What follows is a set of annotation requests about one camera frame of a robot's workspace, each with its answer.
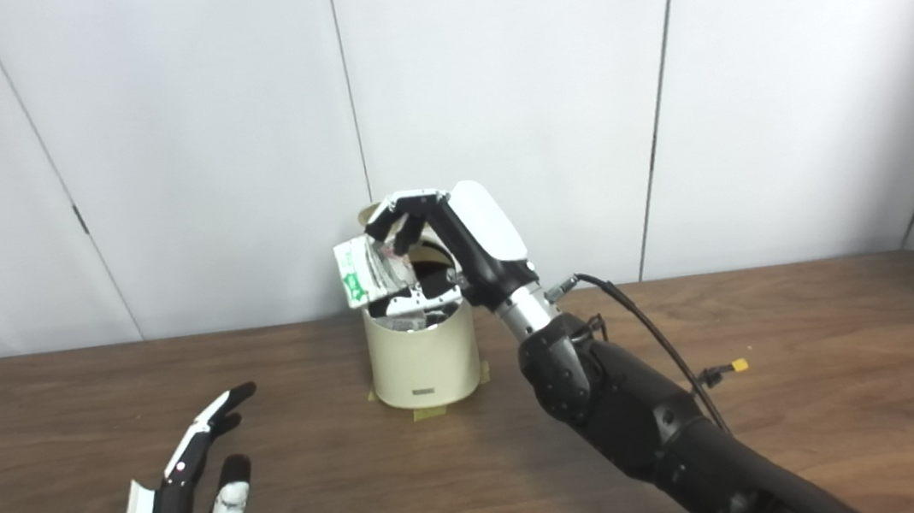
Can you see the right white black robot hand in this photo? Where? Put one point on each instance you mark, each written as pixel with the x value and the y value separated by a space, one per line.
pixel 489 236

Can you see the cream round bin lid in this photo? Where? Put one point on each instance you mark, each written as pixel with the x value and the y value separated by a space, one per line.
pixel 368 212

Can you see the white green milk carton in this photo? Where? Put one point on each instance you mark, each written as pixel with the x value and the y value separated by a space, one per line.
pixel 364 271

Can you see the cream-colored bin body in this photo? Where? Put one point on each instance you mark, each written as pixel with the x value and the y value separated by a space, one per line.
pixel 424 363

